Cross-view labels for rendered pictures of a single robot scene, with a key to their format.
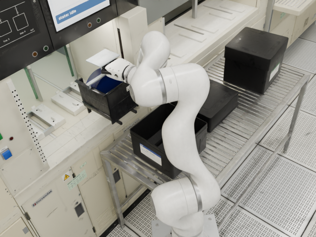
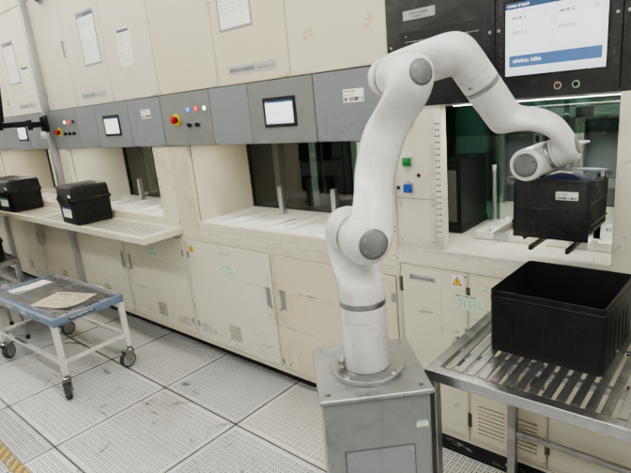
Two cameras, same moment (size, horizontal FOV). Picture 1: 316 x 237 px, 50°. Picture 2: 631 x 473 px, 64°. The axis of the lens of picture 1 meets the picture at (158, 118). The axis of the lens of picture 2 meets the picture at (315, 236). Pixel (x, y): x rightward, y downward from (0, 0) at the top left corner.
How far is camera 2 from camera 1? 1.51 m
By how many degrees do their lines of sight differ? 79
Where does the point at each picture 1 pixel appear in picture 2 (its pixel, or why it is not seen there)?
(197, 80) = (393, 63)
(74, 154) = (477, 261)
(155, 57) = (416, 47)
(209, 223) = (413, 384)
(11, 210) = (391, 257)
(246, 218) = not seen: outside the picture
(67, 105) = not seen: hidden behind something
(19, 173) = (412, 223)
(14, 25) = not seen: hidden behind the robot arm
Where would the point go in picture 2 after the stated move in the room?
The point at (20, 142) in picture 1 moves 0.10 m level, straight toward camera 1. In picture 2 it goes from (425, 187) to (405, 191)
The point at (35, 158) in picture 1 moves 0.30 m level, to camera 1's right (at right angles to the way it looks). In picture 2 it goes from (433, 221) to (458, 242)
